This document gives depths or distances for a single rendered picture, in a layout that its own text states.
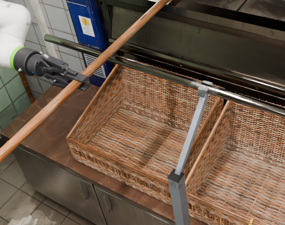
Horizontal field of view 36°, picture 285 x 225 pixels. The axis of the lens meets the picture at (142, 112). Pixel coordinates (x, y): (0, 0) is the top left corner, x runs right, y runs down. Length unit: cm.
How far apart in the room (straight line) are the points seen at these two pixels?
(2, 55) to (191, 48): 76
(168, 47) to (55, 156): 74
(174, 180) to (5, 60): 73
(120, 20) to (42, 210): 125
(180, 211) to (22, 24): 87
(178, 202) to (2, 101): 174
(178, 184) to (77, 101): 107
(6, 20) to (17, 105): 151
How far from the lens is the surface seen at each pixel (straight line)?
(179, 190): 148
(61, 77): 154
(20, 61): 159
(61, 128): 225
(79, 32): 225
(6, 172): 299
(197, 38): 186
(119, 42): 159
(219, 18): 173
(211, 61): 185
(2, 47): 165
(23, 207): 277
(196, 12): 177
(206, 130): 186
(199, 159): 175
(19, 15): 165
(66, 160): 210
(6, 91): 299
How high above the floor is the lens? 211
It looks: 44 degrees down
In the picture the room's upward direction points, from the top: 11 degrees counter-clockwise
